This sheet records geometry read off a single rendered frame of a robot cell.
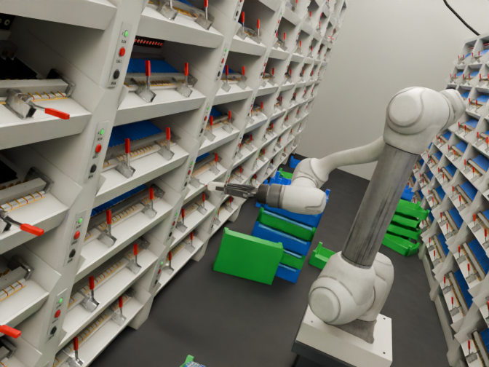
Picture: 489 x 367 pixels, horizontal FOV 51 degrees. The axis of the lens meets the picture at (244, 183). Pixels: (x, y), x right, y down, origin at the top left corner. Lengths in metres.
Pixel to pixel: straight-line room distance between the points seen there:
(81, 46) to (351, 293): 1.03
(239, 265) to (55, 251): 1.52
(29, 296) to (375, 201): 0.95
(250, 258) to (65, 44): 1.70
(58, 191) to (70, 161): 0.07
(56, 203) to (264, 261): 1.61
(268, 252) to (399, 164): 1.13
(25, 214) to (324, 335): 1.13
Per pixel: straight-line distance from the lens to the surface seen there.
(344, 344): 1.80
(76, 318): 1.40
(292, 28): 2.99
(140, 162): 1.39
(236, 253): 2.48
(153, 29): 1.14
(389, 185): 1.52
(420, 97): 1.45
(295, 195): 1.85
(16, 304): 1.08
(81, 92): 0.99
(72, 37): 1.00
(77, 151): 1.01
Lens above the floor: 1.10
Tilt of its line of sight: 16 degrees down
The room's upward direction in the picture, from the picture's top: 19 degrees clockwise
